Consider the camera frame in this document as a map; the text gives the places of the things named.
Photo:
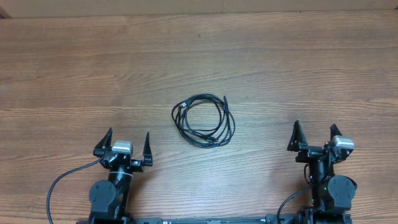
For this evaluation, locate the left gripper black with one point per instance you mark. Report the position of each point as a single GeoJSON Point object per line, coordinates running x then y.
{"type": "Point", "coordinates": [138, 165]}

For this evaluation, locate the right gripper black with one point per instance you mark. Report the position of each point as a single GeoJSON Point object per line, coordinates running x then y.
{"type": "Point", "coordinates": [310, 152]}

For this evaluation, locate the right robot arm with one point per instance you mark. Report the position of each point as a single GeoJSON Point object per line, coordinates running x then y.
{"type": "Point", "coordinates": [331, 194]}

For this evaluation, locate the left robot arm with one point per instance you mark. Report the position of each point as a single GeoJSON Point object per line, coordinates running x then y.
{"type": "Point", "coordinates": [109, 197]}

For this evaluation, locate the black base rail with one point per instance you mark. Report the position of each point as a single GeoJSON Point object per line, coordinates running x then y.
{"type": "Point", "coordinates": [268, 219]}

